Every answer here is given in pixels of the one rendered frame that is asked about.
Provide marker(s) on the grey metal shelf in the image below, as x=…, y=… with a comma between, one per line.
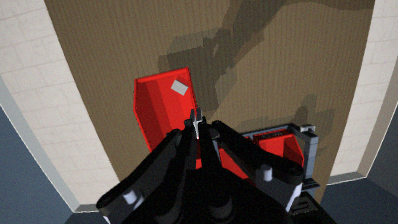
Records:
x=311, y=141

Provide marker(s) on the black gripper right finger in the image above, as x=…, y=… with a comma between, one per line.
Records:
x=278, y=177

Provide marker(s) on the red open-front bin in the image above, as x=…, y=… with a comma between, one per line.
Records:
x=198, y=164
x=281, y=143
x=231, y=165
x=158, y=108

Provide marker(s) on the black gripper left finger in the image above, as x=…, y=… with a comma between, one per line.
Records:
x=120, y=201

